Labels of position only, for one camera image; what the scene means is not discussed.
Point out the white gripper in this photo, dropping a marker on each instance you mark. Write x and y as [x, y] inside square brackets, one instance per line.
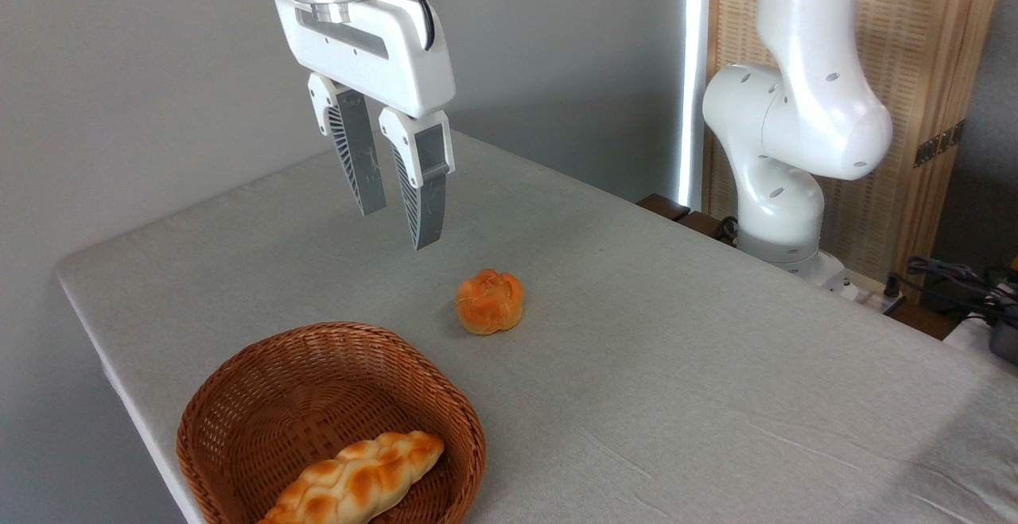
[374, 47]

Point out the long braided bread loaf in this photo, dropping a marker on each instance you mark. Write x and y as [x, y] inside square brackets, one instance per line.
[366, 476]

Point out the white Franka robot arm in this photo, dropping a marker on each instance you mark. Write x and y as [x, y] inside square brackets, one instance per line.
[803, 110]

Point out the round orange bread bun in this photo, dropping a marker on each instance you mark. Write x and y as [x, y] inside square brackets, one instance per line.
[489, 301]

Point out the brown woven wicker basket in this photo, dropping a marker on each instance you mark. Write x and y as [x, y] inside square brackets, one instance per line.
[262, 397]

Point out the dark brown wooden block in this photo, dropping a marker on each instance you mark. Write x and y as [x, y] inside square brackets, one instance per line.
[664, 206]
[704, 224]

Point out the white vertical light strip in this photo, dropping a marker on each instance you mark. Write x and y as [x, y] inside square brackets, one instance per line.
[692, 71]

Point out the brass screen hinge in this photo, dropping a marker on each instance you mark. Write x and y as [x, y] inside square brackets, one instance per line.
[938, 144]

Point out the grey metal box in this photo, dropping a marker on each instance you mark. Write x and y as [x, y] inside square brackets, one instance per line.
[1004, 341]

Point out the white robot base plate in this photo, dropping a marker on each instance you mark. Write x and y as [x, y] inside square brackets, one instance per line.
[845, 279]

